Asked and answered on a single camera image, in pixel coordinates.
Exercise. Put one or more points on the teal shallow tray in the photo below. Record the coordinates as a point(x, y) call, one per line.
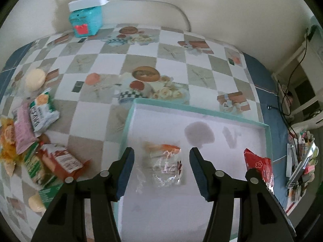
point(179, 212)

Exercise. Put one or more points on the round cream bun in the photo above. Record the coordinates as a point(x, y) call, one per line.
point(36, 204)
point(33, 81)

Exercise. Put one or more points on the wrapped round cream bun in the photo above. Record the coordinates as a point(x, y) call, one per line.
point(33, 81)

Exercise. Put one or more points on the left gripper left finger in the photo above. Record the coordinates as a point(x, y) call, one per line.
point(64, 219)

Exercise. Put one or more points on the red nice snack packet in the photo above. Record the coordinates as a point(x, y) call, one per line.
point(262, 165)

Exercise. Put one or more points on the green white walnut packet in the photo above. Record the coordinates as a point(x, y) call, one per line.
point(42, 113)

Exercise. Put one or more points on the yellow orange snack packet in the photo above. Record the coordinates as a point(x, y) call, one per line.
point(9, 156)

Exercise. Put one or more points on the clear green rice cracker packet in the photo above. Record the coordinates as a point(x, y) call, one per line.
point(39, 173)

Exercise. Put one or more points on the white peach pastry packet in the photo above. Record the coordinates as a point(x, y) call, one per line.
point(160, 165)

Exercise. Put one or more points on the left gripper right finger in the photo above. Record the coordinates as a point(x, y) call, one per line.
point(261, 216)

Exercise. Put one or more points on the cluttered desk items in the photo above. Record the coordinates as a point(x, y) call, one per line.
point(301, 160)

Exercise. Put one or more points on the checkered tablecloth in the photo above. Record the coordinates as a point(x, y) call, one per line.
point(96, 79)

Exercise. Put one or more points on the teal toy box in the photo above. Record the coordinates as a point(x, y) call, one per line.
point(86, 22)

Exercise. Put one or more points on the dark green snack packet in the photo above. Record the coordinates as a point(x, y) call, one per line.
point(48, 194)

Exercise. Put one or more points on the pink snack packet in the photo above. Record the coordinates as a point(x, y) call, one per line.
point(24, 136)

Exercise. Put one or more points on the white shelf furniture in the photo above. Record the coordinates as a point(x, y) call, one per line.
point(300, 80)

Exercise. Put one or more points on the red brown snack packet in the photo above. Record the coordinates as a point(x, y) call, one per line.
point(61, 162)

